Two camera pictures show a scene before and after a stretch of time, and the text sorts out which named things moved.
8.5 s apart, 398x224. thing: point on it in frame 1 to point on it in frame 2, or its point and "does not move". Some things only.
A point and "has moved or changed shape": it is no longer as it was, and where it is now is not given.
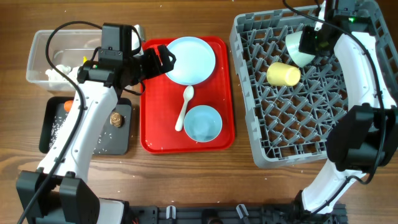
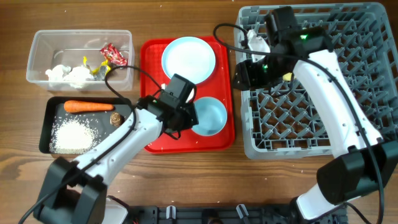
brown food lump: (115, 119) does not move
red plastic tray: (160, 105) does not move
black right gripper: (304, 45) to (244, 71)
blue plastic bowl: (203, 123) has moved or changed shape
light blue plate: (195, 60) does not move
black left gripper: (155, 68) to (192, 119)
